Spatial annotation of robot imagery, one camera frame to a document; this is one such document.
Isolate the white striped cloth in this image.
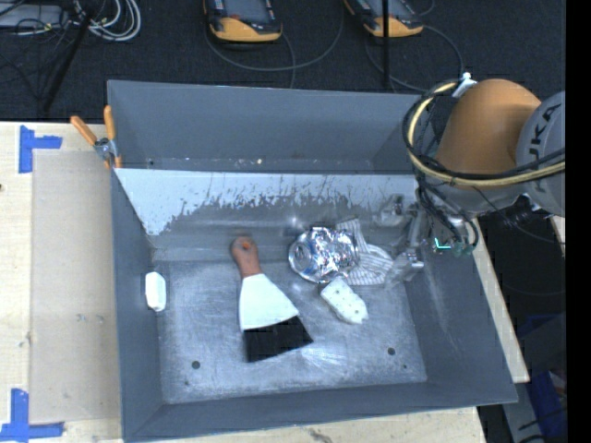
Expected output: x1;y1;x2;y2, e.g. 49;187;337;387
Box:
333;217;394;288

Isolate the white perforated block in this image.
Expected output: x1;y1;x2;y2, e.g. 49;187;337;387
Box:
320;277;369;326

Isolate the crushed silver can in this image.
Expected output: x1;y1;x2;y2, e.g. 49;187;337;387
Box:
287;226;362;285

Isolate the pale cardboard board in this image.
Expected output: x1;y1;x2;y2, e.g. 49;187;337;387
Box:
28;149;122;426

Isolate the brown-handled white and black brush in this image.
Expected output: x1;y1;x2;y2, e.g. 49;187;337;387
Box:
229;235;315;364

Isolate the small white block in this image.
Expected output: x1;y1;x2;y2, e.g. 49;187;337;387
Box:
144;270;168;313

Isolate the grey metal bin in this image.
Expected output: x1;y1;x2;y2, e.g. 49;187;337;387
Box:
105;79;521;443

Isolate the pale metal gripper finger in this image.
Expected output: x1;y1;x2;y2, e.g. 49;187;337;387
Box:
388;251;426;287
377;193;408;226

